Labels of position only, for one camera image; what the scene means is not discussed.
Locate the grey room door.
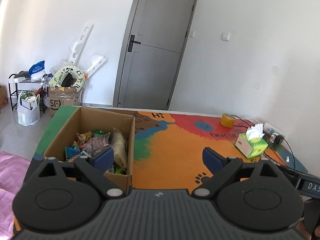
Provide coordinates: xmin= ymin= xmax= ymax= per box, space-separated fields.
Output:
xmin=113 ymin=0 xmax=197 ymax=110

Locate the large bread bag in box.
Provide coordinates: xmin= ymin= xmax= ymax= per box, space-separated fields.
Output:
xmin=111 ymin=128 xmax=127 ymax=169

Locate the green tissue box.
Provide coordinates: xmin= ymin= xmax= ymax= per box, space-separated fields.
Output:
xmin=234 ymin=123 xmax=268 ymax=159

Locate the brown cardboard snack box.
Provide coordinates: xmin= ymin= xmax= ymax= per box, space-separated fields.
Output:
xmin=44 ymin=106 xmax=135 ymax=191

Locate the yellow packing tape roll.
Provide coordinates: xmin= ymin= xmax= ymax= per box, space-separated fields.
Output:
xmin=220 ymin=113 xmax=235 ymax=128

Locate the black power adapter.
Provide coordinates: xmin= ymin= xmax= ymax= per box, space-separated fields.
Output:
xmin=272 ymin=135 xmax=284 ymax=145

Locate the white power strip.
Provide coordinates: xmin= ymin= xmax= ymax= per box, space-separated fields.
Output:
xmin=264 ymin=122 xmax=287 ymax=139

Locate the SF cardboard box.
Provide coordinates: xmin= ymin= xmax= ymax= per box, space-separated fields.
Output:
xmin=48 ymin=87 xmax=81 ymax=117

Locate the pink blanket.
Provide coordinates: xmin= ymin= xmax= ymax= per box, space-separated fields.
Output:
xmin=0 ymin=151 xmax=30 ymax=239

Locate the white shopping bag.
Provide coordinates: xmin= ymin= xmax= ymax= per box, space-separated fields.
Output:
xmin=17 ymin=91 xmax=41 ymax=127

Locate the panda print toilet seat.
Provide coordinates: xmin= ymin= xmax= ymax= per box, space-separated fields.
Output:
xmin=49 ymin=64 xmax=85 ymax=92

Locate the blue white plastic bag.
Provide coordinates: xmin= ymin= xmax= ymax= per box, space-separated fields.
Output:
xmin=28 ymin=61 xmax=46 ymax=82

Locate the black metal shoe rack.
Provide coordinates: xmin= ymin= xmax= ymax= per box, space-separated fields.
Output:
xmin=8 ymin=74 xmax=48 ymax=114

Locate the orange printed cardboard box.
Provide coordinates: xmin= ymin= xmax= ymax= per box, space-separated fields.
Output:
xmin=0 ymin=85 xmax=8 ymax=109

